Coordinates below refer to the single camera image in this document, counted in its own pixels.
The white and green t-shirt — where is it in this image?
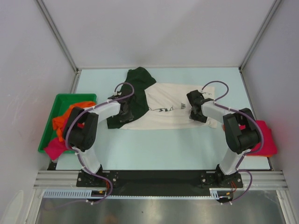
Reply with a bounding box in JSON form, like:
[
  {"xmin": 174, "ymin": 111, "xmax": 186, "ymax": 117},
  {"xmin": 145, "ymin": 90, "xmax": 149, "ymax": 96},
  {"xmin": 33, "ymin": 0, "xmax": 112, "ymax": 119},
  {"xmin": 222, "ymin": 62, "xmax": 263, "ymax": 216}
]
[{"xmin": 107, "ymin": 67, "xmax": 217, "ymax": 130}]

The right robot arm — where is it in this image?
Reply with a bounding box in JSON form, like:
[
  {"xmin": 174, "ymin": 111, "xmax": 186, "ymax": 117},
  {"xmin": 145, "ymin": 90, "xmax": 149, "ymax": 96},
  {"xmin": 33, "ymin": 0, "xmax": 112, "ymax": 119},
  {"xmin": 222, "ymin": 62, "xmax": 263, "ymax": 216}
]
[{"xmin": 186, "ymin": 90, "xmax": 264, "ymax": 187}]

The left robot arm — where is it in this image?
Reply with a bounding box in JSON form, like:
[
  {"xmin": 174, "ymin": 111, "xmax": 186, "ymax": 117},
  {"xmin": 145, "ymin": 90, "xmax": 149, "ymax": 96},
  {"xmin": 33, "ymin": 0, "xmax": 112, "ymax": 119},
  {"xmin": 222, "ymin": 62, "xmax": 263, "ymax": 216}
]
[{"xmin": 63, "ymin": 91, "xmax": 134, "ymax": 187}]

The green plastic bin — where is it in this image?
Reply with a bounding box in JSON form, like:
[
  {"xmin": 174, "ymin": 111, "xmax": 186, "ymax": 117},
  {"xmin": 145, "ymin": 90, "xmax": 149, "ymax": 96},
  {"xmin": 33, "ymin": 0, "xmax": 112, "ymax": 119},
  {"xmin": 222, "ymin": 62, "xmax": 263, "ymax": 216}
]
[{"xmin": 38, "ymin": 93, "xmax": 97, "ymax": 153}]

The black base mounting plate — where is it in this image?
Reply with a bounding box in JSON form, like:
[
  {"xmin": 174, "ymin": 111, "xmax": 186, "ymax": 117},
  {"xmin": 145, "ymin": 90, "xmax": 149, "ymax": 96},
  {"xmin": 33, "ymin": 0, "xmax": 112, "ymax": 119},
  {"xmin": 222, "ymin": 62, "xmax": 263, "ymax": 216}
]
[{"xmin": 76, "ymin": 170, "xmax": 243, "ymax": 191}]

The orange t-shirt in bin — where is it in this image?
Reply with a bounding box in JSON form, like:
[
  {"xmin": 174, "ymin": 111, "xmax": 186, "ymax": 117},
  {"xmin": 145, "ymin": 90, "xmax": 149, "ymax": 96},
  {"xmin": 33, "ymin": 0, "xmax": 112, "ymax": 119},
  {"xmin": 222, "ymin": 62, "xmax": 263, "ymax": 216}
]
[{"xmin": 52, "ymin": 101, "xmax": 96, "ymax": 142}]

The pink t-shirt in bin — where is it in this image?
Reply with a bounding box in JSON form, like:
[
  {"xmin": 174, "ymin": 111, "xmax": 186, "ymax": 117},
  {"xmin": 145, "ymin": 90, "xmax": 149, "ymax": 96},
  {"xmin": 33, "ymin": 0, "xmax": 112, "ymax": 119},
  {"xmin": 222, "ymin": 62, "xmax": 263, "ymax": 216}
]
[{"xmin": 44, "ymin": 123, "xmax": 85, "ymax": 161}]

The folded orange t-shirt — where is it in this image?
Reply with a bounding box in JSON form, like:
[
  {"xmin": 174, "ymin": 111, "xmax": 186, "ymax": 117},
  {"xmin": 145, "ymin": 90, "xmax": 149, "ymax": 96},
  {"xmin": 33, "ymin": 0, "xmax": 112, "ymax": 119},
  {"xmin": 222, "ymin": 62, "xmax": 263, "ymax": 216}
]
[{"xmin": 249, "ymin": 126, "xmax": 277, "ymax": 157}]

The folded pink t-shirt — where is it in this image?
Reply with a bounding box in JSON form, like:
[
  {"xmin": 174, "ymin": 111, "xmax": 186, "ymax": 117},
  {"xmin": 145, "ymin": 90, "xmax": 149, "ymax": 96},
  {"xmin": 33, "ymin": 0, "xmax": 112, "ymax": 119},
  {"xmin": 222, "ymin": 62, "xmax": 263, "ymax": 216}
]
[{"xmin": 246, "ymin": 120, "xmax": 278, "ymax": 157}]

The right aluminium corner post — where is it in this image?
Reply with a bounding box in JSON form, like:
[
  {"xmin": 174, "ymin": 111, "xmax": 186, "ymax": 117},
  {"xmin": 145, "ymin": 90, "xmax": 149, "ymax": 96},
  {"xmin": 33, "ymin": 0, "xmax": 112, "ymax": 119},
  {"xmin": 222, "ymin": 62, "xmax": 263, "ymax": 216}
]
[{"xmin": 239, "ymin": 0, "xmax": 284, "ymax": 73}]

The aluminium corner post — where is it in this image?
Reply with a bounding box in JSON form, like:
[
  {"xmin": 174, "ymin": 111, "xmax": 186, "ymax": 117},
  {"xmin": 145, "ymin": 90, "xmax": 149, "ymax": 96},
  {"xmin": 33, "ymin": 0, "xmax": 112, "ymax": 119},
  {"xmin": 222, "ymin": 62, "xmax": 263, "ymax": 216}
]
[
  {"xmin": 34, "ymin": 0, "xmax": 79, "ymax": 73},
  {"xmin": 239, "ymin": 0, "xmax": 284, "ymax": 73}
]

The aluminium frame rail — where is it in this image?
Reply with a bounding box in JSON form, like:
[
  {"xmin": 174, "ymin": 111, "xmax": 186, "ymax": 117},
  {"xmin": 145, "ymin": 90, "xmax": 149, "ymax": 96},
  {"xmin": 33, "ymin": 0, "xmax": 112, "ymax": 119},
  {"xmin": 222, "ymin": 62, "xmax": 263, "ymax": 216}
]
[{"xmin": 33, "ymin": 170, "xmax": 288, "ymax": 190}]

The slotted cable duct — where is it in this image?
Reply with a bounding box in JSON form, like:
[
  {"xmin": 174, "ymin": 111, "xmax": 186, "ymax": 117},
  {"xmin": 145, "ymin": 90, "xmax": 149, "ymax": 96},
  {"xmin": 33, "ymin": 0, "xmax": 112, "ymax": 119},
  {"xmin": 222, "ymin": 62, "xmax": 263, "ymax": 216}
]
[{"xmin": 43, "ymin": 188, "xmax": 231, "ymax": 199}]

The left aluminium corner post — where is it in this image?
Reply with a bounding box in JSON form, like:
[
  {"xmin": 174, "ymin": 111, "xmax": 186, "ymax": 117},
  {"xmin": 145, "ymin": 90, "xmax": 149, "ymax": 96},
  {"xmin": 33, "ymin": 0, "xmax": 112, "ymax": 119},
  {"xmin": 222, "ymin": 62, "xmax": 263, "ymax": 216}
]
[{"xmin": 34, "ymin": 0, "xmax": 79, "ymax": 73}]

